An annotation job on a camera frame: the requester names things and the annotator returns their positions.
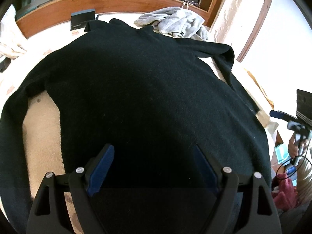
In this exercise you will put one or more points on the maroon cloth on floor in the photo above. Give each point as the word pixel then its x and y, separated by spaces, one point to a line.
pixel 284 193

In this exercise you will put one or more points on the grey garment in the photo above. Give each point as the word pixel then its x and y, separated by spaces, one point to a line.
pixel 175 22

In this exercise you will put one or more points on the left beige curtain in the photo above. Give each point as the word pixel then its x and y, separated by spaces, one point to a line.
pixel 13 42

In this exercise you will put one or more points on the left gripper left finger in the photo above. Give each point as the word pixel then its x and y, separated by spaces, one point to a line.
pixel 49 213

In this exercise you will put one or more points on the black box on bed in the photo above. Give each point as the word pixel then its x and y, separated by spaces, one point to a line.
pixel 81 18

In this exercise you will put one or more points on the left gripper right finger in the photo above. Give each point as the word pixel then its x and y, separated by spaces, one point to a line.
pixel 257 213

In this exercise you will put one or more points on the black knit sweater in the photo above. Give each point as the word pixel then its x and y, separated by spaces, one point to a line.
pixel 154 98

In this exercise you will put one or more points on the person right hand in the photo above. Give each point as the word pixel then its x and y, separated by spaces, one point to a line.
pixel 293 149

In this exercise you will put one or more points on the beige curtain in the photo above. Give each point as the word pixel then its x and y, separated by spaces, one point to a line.
pixel 13 42
pixel 220 30

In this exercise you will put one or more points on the black power adapter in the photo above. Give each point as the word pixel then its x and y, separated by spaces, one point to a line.
pixel 4 64

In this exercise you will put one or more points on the right beige curtain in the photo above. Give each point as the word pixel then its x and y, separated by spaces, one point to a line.
pixel 220 30

